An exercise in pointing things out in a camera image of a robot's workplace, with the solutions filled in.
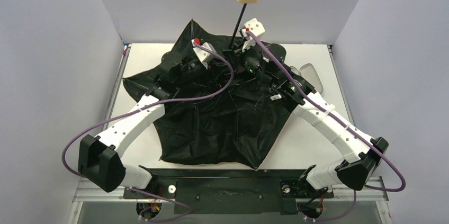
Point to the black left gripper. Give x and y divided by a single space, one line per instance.
213 66

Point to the beige folding umbrella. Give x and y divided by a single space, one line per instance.
226 117

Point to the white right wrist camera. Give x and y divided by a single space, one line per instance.
250 28

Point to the mint green umbrella case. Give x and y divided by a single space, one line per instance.
309 73

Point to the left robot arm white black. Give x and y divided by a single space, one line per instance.
99 158

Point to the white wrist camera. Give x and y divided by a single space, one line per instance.
250 28
204 52

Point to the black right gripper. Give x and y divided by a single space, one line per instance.
235 52

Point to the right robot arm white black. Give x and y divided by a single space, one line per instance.
361 153

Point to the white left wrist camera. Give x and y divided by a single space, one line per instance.
204 52

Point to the aluminium mounting rail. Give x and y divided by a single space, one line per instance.
89 192

